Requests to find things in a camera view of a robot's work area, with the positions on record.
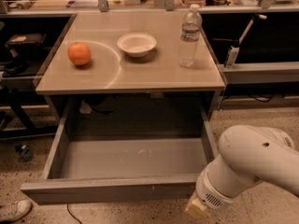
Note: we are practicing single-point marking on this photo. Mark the clear plastic water bottle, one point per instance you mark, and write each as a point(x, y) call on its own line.
point(190, 30)

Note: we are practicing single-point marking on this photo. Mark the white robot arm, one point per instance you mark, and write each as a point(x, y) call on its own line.
point(248, 156)

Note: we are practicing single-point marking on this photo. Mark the orange fruit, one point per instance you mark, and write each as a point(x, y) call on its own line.
point(79, 53)

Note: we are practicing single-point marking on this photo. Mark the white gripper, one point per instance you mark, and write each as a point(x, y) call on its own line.
point(207, 192)

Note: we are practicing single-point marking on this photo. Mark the white sneaker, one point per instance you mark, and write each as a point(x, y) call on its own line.
point(15, 211)

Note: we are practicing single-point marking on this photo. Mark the grey drawer cabinet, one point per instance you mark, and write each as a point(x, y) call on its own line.
point(112, 71)

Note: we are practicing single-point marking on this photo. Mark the grey top drawer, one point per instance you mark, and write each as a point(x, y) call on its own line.
point(138, 149)

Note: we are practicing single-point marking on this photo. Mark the white bowl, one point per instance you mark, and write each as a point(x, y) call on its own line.
point(136, 45)

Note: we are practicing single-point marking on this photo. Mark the black chair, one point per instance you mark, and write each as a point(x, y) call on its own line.
point(13, 99)

